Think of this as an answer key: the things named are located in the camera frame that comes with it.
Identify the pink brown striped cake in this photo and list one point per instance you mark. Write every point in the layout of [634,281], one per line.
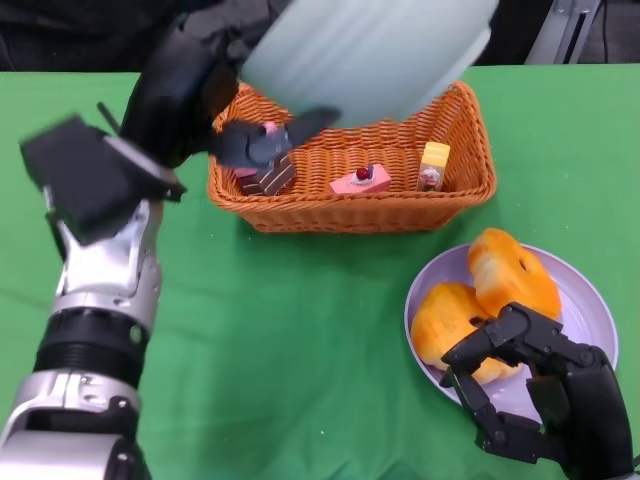
[272,177]

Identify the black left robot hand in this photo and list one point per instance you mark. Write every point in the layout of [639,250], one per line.
[170,100]

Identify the grey metal frame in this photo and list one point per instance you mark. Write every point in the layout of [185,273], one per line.
[560,35]

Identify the grey round bowl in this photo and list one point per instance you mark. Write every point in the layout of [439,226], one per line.
[370,55]

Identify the pink layered cake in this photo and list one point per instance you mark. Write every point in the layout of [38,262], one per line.
[360,184]

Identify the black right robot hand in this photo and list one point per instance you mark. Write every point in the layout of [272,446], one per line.
[590,410]

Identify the lavender round plate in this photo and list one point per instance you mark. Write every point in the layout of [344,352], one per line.
[585,300]

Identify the yellow cake slice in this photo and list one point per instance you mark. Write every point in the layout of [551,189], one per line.
[434,160]

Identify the orange donut bread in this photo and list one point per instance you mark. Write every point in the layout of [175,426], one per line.
[445,325]

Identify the plump orange croissant bread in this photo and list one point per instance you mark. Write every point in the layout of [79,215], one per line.
[510,275]

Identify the orange wicker basket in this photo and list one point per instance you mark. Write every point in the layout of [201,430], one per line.
[350,215]

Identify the green tablecloth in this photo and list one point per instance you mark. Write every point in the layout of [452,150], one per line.
[300,325]

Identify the black backdrop cloth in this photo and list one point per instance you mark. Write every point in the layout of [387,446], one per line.
[60,35]

